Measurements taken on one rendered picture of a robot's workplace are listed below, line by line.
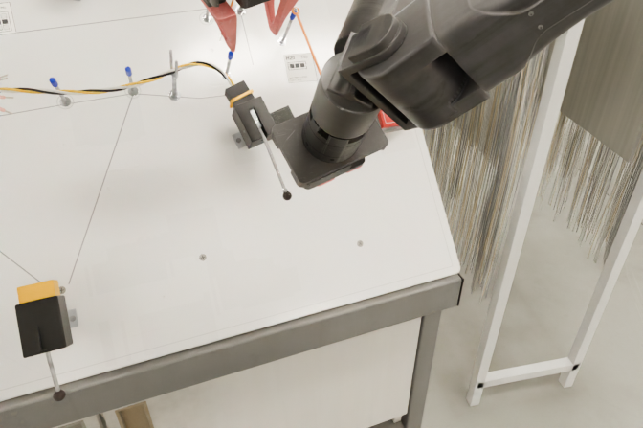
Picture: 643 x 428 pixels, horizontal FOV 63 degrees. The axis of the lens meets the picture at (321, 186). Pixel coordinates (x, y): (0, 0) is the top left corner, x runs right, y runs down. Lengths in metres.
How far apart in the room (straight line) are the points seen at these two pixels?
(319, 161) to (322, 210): 0.33
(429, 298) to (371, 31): 0.59
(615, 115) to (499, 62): 1.20
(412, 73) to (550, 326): 1.82
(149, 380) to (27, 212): 0.29
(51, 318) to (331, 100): 0.44
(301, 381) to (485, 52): 0.74
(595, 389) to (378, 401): 1.01
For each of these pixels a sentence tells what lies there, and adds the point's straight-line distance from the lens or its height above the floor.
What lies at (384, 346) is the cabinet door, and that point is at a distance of 1.00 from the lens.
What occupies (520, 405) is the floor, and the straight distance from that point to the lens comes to 1.87.
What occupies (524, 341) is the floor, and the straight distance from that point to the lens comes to 2.04.
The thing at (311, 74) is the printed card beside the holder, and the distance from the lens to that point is 0.89.
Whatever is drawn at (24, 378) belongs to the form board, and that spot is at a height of 0.88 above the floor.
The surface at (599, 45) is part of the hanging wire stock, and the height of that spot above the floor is 1.01.
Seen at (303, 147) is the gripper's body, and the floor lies 1.22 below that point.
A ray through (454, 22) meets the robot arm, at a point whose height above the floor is 1.37.
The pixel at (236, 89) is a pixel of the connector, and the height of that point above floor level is 1.17.
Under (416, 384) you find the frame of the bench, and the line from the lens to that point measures 1.15.
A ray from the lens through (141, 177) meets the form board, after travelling 0.81.
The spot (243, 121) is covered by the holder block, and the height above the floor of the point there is 1.14.
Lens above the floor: 1.47
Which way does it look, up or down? 34 degrees down
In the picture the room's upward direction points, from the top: straight up
